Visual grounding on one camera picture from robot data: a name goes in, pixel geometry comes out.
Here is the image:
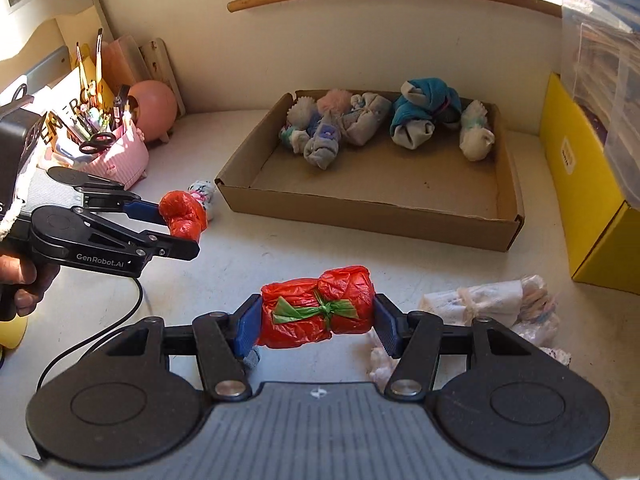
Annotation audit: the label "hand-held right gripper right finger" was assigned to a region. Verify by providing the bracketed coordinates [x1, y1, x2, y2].
[372, 294, 531, 401]

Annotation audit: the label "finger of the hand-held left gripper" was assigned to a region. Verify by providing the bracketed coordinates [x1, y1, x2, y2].
[75, 182, 169, 226]
[82, 215, 201, 261]

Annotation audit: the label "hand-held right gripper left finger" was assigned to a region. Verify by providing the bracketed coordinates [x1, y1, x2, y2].
[107, 294, 263, 401]

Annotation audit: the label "small white bundle pink band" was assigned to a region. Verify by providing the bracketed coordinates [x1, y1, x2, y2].
[366, 332, 407, 382]

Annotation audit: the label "small red plastic bundle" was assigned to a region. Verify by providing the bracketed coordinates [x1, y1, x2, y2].
[159, 190, 208, 244]

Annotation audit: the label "white patterned bundle pink band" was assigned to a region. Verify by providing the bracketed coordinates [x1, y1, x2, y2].
[187, 179, 219, 222]

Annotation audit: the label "red plastic bundle green tie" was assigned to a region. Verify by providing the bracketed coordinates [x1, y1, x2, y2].
[255, 265, 375, 350]

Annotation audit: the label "shallow cardboard box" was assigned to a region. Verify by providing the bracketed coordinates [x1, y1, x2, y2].
[215, 90, 526, 253]

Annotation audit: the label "plastic bundle pastel band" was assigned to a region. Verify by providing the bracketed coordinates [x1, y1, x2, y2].
[517, 274, 560, 333]

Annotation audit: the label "clear plastic bag bundle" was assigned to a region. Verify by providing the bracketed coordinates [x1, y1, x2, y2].
[512, 327, 572, 367]

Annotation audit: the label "small white bundle green band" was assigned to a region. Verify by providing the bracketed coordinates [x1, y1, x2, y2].
[278, 126, 309, 155]

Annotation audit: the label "grey sock bundle purple band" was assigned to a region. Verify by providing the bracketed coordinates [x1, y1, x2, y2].
[302, 112, 344, 171]

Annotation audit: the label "teal sock bundle with string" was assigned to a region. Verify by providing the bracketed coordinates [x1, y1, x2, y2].
[388, 101, 437, 151]

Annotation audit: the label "grey striped sock bundle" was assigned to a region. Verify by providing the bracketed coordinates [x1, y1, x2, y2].
[342, 91, 392, 148]

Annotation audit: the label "white foam bundle green band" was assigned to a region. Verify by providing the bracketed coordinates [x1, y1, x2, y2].
[459, 100, 497, 162]

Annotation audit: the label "teal sock bundle pink band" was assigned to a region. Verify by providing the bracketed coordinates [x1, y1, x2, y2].
[400, 77, 464, 128]

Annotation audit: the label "person's left hand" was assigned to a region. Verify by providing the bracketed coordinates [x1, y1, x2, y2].
[0, 254, 61, 319]

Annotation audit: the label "pink ribbed pen holder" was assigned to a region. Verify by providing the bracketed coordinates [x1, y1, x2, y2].
[75, 125, 150, 192]

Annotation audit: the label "black scissors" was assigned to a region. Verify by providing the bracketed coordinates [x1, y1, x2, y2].
[78, 132, 116, 156]

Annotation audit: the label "pink round piggy bank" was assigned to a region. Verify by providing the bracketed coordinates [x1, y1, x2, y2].
[127, 80, 179, 144]

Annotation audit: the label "yellow object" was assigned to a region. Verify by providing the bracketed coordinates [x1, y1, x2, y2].
[0, 317, 29, 350]

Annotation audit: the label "yellow printed card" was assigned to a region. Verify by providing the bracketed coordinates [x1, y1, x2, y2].
[44, 57, 117, 153]

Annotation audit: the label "wooden board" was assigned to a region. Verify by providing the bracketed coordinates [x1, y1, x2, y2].
[139, 37, 187, 117]

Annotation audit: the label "pink translucent container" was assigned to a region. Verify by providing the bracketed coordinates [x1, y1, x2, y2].
[100, 35, 147, 102]

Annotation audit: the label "paint brush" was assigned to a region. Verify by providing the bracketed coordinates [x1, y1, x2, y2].
[75, 42, 90, 107]
[94, 27, 104, 103]

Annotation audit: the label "yellow box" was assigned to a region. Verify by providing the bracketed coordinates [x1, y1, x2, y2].
[539, 72, 640, 297]

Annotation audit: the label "clear plastic storage box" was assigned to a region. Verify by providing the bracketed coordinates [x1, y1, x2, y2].
[559, 0, 640, 207]

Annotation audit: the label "black cable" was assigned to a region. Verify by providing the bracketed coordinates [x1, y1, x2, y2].
[36, 275, 147, 397]

